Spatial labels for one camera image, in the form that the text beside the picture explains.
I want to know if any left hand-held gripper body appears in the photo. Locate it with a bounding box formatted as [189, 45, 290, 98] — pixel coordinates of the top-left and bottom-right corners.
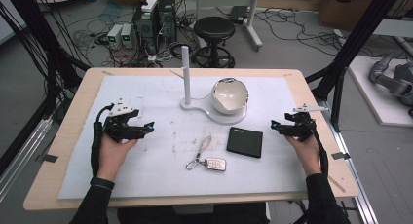
[102, 100, 141, 143]

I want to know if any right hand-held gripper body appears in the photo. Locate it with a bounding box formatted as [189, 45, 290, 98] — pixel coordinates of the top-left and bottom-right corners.
[282, 102, 329, 143]

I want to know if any person's right hand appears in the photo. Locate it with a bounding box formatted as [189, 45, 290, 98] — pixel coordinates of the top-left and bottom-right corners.
[284, 133, 322, 177]

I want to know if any person's left hand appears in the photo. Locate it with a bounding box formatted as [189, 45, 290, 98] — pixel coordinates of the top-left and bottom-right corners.
[96, 133, 139, 183]

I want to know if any black wallet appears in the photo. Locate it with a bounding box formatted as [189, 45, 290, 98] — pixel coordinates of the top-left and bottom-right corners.
[225, 126, 264, 159]

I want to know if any white foam mat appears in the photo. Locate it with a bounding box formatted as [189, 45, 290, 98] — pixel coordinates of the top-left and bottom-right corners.
[57, 75, 309, 201]

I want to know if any black tape piece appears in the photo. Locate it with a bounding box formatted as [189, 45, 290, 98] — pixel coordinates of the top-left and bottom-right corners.
[331, 151, 352, 161]
[34, 153, 59, 164]

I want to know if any white eggshell-shaped bowl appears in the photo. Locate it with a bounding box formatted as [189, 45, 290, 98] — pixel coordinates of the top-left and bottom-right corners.
[210, 76, 250, 116]

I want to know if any white stand with pole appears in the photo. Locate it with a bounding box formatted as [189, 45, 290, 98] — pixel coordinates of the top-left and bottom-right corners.
[179, 45, 249, 127]

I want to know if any white floor board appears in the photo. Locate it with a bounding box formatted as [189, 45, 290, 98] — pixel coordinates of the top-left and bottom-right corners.
[348, 56, 413, 128]

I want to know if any white power supply unit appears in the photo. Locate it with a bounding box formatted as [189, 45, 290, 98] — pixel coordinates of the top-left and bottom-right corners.
[121, 22, 136, 50]
[106, 23, 124, 51]

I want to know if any person's lap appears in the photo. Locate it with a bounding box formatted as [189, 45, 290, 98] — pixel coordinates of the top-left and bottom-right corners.
[116, 202, 271, 224]

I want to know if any black computer tower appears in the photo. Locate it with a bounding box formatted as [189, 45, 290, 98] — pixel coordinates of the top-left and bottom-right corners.
[158, 0, 178, 45]
[133, 0, 161, 55]

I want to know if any black round stool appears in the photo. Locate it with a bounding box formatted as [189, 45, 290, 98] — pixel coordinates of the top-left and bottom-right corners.
[190, 16, 237, 69]

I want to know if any black flat device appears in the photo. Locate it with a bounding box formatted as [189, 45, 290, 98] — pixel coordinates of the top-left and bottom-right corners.
[228, 5, 250, 25]

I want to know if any cardboard box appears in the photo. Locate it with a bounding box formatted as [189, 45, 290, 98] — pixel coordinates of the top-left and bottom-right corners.
[317, 0, 379, 31]

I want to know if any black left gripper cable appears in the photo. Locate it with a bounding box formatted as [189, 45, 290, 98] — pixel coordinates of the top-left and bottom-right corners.
[90, 103, 115, 178]

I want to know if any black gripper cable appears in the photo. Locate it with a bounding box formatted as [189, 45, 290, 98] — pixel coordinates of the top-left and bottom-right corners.
[303, 118, 329, 176]
[90, 103, 115, 178]

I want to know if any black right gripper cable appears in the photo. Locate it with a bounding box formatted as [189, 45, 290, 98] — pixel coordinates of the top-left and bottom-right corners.
[303, 118, 329, 176]

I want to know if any aluminium rail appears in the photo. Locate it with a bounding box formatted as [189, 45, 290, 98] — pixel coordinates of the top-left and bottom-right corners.
[317, 99, 379, 224]
[0, 116, 55, 203]

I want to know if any car key with strap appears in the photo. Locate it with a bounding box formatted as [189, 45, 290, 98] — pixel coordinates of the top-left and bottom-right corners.
[185, 134, 228, 172]

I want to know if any black metal frame post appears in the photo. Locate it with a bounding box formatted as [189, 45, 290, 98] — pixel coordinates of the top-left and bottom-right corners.
[304, 0, 405, 131]
[0, 0, 93, 176]

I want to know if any white table leg frame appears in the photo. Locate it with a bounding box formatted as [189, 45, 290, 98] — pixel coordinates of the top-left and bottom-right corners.
[194, 0, 265, 53]

